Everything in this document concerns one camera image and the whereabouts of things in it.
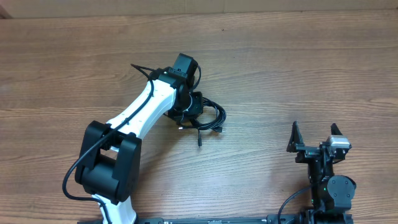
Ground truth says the black USB cable silver plug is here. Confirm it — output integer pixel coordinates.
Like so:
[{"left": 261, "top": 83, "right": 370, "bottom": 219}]
[{"left": 177, "top": 98, "right": 227, "bottom": 133}]

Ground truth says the thin black micro USB cable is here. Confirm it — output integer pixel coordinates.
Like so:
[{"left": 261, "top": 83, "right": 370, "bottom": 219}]
[{"left": 189, "top": 102, "right": 224, "bottom": 147}]

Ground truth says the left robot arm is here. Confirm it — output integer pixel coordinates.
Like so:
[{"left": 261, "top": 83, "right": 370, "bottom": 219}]
[{"left": 73, "top": 54, "right": 203, "bottom": 223}]

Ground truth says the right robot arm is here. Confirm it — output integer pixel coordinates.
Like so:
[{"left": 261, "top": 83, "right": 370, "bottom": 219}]
[{"left": 277, "top": 121, "right": 356, "bottom": 223}]

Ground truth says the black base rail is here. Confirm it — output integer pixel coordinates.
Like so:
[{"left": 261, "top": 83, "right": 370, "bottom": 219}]
[{"left": 77, "top": 214, "right": 354, "bottom": 224}]

